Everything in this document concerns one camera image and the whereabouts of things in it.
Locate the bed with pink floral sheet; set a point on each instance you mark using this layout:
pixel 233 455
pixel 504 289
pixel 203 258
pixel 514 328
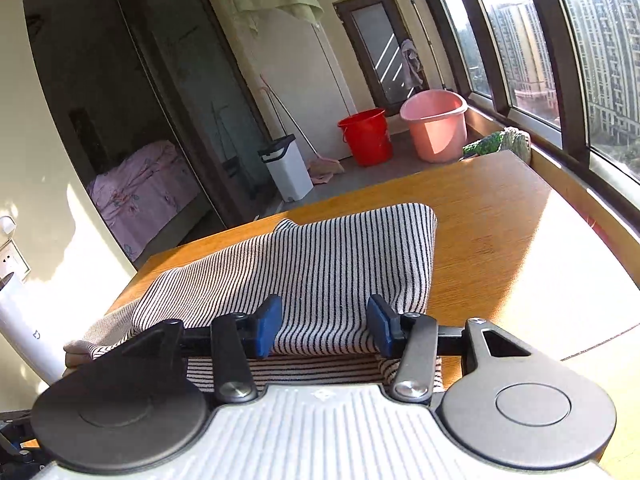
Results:
pixel 145 195

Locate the black white striped garment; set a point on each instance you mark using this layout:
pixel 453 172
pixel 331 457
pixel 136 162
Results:
pixel 325 260

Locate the white bin with black lid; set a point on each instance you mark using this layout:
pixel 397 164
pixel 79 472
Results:
pixel 290 170

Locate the dark window frame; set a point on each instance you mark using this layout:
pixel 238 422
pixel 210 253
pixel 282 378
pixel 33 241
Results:
pixel 560 60

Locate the long mop pole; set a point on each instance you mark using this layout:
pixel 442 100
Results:
pixel 417 20

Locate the white cylindrical device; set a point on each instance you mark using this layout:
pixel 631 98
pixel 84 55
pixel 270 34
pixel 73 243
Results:
pixel 25 330

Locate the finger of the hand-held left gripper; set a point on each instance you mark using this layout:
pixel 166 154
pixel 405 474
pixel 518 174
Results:
pixel 12 430

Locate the pink plastic bucket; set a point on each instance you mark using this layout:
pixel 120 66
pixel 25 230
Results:
pixel 435 130

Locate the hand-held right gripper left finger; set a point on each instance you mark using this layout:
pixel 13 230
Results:
pixel 269 322

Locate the red plastic bucket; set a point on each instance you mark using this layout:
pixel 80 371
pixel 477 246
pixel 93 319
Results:
pixel 367 140

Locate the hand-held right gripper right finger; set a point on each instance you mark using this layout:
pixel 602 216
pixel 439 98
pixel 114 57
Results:
pixel 380 325

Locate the dark sliding glass door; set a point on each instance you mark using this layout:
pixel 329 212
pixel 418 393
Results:
pixel 200 85

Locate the white wall socket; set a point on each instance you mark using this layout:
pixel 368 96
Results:
pixel 11 260

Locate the apartment buildings outside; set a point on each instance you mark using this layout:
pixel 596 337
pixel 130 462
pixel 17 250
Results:
pixel 605 60

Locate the dark frosted glass door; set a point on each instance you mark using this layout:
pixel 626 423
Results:
pixel 375 45

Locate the pink grey hanging cloth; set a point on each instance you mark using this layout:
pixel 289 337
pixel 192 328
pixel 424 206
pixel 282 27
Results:
pixel 412 62

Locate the green white knitted cloth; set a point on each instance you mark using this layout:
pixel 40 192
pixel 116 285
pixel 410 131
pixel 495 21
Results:
pixel 500 141

